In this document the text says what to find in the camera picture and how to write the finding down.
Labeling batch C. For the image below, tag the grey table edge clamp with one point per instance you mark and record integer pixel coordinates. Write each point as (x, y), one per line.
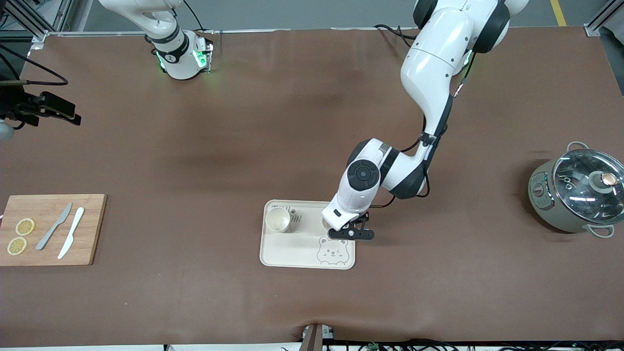
(312, 339)

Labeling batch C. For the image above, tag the grey plastic knife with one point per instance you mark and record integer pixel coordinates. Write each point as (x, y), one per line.
(51, 231)

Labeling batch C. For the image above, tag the lemon slice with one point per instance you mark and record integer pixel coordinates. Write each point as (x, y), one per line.
(25, 226)
(17, 246)

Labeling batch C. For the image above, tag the white plastic knife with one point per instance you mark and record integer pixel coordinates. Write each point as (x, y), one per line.
(72, 234)

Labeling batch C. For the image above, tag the aluminium frame profile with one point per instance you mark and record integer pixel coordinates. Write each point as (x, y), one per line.
(597, 27)
(41, 36)

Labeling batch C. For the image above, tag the white plastic cup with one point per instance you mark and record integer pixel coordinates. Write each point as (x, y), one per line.
(278, 220)
(325, 223)

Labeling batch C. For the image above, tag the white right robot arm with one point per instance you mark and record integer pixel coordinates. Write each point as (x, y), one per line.
(180, 63)

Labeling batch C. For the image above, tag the small green circuit board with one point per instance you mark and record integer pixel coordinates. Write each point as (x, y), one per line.
(373, 347)

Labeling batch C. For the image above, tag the grey-green electric cooking pot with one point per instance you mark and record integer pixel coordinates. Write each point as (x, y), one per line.
(543, 204)

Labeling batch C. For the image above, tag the bamboo cutting board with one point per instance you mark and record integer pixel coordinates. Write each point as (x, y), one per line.
(92, 229)

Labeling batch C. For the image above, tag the glass pot lid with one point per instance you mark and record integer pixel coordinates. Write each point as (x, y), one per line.
(580, 190)

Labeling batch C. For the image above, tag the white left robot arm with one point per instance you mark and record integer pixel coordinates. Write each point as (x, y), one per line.
(434, 63)

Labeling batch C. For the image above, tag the cream bear print tray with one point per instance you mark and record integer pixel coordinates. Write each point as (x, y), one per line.
(292, 253)

